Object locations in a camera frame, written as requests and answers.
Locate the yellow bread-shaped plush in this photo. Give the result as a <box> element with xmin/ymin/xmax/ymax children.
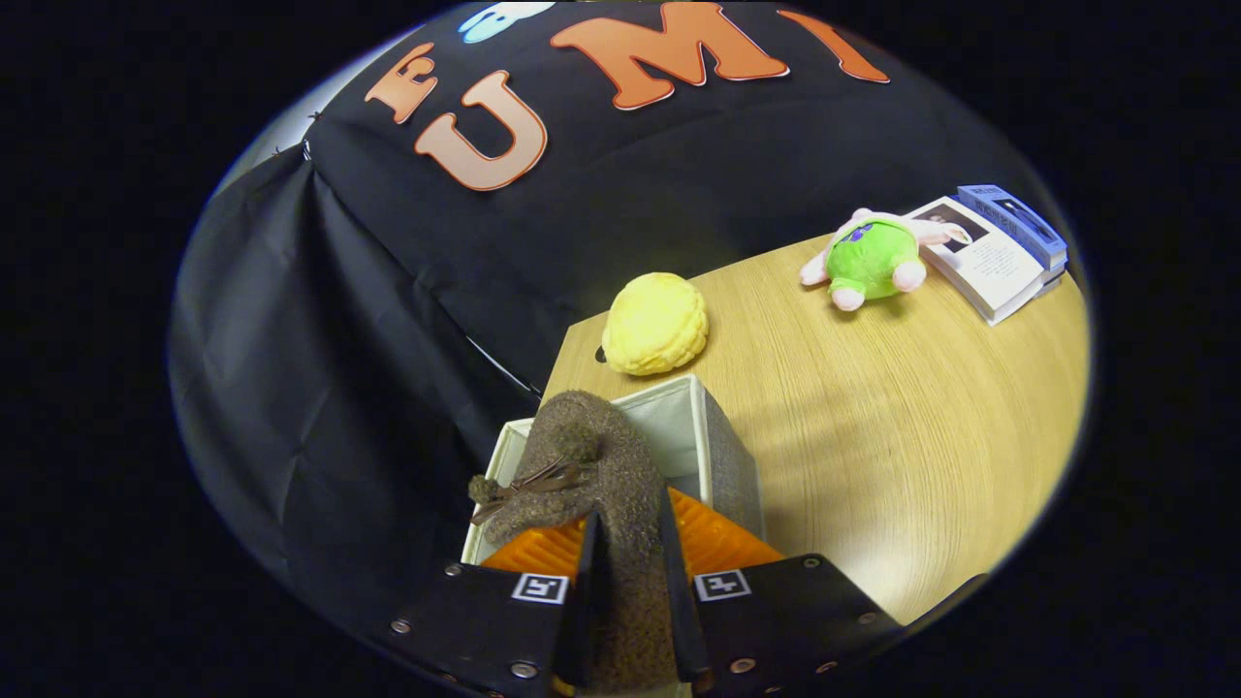
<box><xmin>601</xmin><ymin>272</ymin><xmax>710</xmax><ymax>377</ymax></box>

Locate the green and pink plush toy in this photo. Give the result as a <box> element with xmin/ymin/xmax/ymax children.
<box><xmin>799</xmin><ymin>208</ymin><xmax>971</xmax><ymax>312</ymax></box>

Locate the beige fabric storage box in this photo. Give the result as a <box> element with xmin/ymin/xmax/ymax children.
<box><xmin>461</xmin><ymin>374</ymin><xmax>765</xmax><ymax>566</ymax></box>

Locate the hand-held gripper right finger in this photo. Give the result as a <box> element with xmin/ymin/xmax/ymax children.
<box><xmin>659</xmin><ymin>486</ymin><xmax>907</xmax><ymax>697</ymax></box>

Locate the blue book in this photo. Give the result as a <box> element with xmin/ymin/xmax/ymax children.
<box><xmin>957</xmin><ymin>184</ymin><xmax>1069</xmax><ymax>287</ymax></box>

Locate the brown fuzzy shoe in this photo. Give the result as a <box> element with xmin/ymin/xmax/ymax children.
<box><xmin>468</xmin><ymin>390</ymin><xmax>680</xmax><ymax>695</ymax></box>

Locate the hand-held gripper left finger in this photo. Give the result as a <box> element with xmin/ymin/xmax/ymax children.
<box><xmin>386</xmin><ymin>512</ymin><xmax>614</xmax><ymax>697</ymax></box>

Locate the black backdrop cloth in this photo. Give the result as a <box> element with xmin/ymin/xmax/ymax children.
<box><xmin>167</xmin><ymin>0</ymin><xmax>1058</xmax><ymax>641</ymax></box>

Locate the white paperback book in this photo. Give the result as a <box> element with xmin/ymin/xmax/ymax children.
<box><xmin>907</xmin><ymin>196</ymin><xmax>1053</xmax><ymax>326</ymax></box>

